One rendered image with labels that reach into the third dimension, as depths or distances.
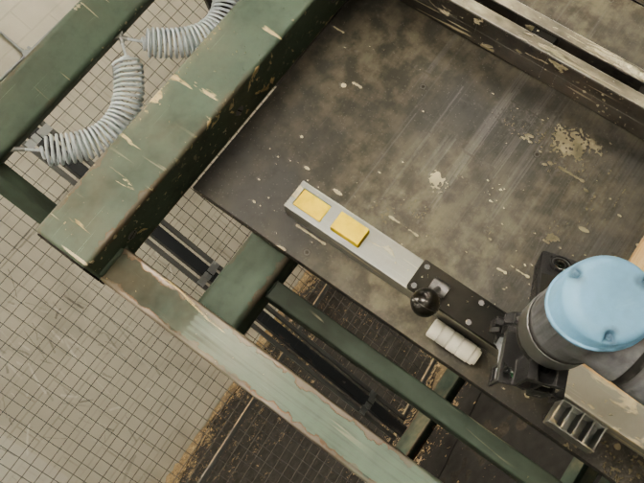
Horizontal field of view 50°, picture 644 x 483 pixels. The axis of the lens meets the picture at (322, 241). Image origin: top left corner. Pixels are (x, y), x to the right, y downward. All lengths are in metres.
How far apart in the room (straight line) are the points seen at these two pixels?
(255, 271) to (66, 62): 0.68
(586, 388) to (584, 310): 0.46
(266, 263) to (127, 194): 0.24
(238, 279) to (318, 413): 0.26
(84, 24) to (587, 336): 1.25
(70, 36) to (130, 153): 0.56
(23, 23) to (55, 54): 4.47
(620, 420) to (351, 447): 0.36
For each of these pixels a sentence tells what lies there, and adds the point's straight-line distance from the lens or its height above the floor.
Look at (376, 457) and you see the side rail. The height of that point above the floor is 1.45.
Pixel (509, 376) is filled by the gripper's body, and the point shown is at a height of 1.50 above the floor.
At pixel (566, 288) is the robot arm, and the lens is 0.57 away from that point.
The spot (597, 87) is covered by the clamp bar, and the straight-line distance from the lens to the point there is 1.15.
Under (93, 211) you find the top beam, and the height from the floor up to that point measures 1.92.
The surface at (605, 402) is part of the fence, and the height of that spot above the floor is 1.26.
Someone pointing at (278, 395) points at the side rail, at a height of 1.58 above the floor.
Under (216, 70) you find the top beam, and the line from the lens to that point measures 1.08.
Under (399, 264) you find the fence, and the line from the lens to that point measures 1.00.
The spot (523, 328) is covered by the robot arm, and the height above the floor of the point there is 1.57.
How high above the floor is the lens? 1.95
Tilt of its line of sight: 17 degrees down
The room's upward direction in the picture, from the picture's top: 49 degrees counter-clockwise
